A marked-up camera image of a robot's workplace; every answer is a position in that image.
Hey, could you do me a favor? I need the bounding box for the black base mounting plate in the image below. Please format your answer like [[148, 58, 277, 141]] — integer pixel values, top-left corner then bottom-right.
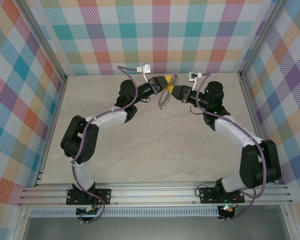
[[65, 188, 112, 206], [198, 186, 246, 204]]

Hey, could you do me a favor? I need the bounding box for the grey metal panel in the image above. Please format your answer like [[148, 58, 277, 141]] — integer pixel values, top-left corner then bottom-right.
[[22, 216, 291, 240]]

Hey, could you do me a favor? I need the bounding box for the purple cable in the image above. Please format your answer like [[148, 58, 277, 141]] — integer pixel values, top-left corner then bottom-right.
[[196, 72, 268, 222], [71, 65, 144, 224]]

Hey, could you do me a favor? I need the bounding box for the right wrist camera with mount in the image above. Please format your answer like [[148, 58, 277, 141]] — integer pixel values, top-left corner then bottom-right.
[[187, 71, 211, 91]]

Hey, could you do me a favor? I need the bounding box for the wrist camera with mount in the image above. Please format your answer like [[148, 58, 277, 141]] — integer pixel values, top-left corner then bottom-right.
[[187, 71, 211, 91], [136, 63, 152, 83]]

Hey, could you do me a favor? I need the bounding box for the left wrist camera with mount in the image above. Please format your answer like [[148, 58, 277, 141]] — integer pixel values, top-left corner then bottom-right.
[[136, 63, 152, 83]]

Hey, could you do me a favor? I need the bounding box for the aluminium side rail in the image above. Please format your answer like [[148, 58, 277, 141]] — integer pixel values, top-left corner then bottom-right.
[[239, 73, 278, 185], [32, 74, 69, 188]]

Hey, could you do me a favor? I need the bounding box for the aluminium frame post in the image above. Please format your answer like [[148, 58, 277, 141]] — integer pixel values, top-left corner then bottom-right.
[[14, 0, 69, 83], [238, 0, 292, 79]]

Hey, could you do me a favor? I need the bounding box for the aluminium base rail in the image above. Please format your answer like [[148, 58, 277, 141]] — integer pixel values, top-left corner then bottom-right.
[[17, 181, 293, 207]]

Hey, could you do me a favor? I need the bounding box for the electronics board with wires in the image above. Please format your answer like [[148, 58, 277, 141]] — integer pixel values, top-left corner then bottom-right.
[[75, 206, 102, 217], [218, 204, 237, 219]]

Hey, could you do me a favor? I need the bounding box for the white slotted cable duct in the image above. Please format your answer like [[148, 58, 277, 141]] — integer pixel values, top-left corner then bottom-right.
[[29, 206, 220, 218]]

